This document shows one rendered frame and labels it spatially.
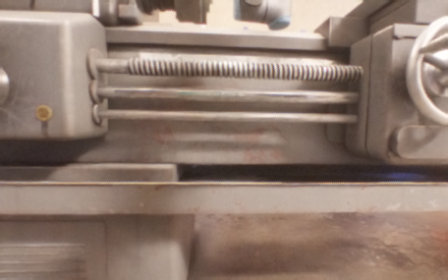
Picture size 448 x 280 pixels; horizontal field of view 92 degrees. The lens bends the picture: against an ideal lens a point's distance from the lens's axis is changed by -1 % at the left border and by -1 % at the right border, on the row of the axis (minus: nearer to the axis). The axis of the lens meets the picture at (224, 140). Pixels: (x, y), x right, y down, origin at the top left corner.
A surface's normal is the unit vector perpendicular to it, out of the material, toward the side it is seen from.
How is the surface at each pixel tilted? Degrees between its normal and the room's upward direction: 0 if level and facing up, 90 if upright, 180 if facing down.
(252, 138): 90
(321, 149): 90
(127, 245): 90
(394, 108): 90
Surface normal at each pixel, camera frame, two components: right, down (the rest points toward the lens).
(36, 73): 0.06, 0.07
